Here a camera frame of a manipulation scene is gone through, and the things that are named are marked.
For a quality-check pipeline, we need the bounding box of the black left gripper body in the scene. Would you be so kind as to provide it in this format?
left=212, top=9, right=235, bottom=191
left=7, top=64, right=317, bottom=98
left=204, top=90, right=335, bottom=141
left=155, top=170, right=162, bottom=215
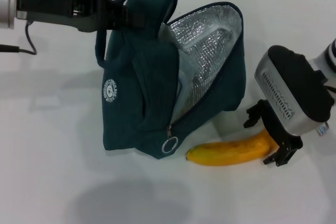
left=15, top=0, right=116, bottom=33

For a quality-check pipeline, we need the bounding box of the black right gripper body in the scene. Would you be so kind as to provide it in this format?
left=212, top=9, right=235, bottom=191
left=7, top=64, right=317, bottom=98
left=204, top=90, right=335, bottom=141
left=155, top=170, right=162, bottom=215
left=258, top=99, right=302, bottom=156

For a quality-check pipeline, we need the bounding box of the yellow banana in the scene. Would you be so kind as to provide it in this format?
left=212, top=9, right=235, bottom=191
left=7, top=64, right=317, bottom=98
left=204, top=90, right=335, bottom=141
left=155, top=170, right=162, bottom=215
left=186, top=131, right=276, bottom=167

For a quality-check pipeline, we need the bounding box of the dark teal insulated lunch bag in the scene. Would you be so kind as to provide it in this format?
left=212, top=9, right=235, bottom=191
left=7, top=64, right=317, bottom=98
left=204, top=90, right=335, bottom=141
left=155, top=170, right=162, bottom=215
left=94, top=0, right=247, bottom=159

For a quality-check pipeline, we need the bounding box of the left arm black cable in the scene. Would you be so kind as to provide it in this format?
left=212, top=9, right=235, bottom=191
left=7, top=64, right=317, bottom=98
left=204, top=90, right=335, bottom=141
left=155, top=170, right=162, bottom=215
left=0, top=22, right=37, bottom=56

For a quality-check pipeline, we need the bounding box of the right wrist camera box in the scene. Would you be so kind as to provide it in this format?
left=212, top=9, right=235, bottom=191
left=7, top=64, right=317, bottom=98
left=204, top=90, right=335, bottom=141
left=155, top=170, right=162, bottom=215
left=254, top=45, right=333, bottom=135

